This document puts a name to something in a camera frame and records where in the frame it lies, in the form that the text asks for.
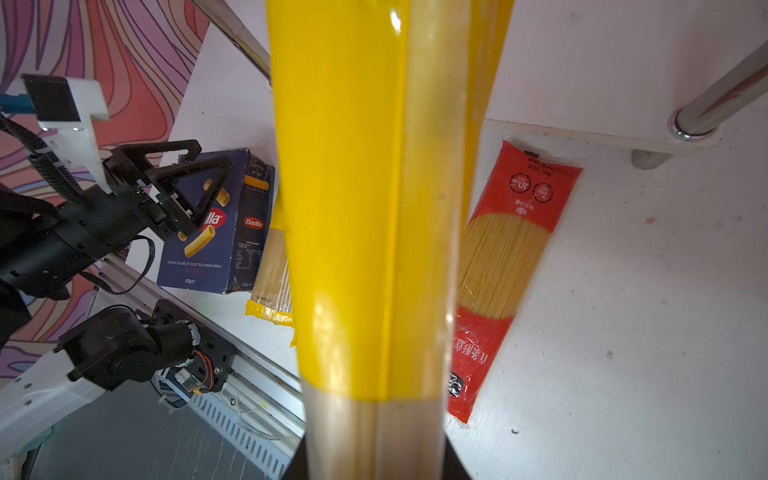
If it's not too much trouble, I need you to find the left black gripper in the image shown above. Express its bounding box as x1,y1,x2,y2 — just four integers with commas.
1,140,233,300

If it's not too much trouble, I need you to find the yellow clear spaghetti bag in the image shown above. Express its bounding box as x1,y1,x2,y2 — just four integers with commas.
267,1,513,479

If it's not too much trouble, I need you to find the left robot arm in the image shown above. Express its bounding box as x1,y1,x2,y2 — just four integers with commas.
1,140,234,459

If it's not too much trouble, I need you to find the blue Barilla pasta box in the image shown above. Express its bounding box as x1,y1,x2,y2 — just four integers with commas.
157,149,275,294

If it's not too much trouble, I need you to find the white two-tier shelf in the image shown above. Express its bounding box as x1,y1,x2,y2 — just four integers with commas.
172,1,767,178

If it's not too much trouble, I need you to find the yellow Pastatime bag left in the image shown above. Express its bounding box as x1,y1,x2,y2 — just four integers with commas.
245,191,294,327

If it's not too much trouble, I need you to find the red spaghetti bag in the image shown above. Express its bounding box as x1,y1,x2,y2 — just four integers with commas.
448,142,582,423

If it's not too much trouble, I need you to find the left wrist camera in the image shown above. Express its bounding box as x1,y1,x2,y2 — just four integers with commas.
21,74,112,194

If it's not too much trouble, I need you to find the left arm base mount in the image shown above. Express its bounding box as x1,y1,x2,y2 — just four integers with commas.
151,300,237,409

